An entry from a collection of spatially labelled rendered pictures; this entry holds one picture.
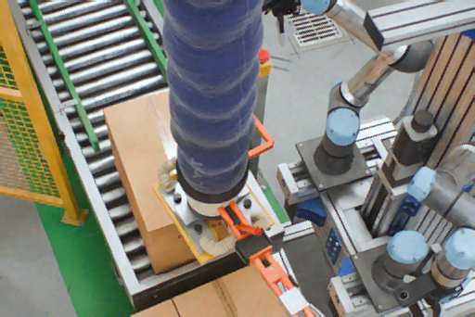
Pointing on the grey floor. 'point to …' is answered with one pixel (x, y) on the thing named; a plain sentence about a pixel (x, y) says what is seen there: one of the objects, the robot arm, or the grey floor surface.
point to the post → (259, 113)
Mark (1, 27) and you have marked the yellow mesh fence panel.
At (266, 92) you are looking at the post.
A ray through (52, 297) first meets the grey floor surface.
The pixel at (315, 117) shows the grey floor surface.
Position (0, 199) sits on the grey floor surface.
